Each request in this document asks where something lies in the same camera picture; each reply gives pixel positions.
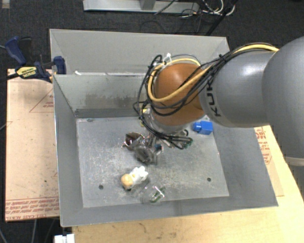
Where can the white toy figure beige head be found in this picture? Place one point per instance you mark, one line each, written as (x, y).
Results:
(136, 176)

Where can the brown sunglasses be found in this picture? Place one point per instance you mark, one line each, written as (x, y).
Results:
(130, 138)

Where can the grey metal bin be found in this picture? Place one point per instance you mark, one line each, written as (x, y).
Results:
(111, 148)

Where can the blue box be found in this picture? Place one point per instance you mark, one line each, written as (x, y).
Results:
(204, 128)

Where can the brown cardboard board red print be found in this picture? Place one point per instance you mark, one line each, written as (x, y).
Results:
(30, 145)

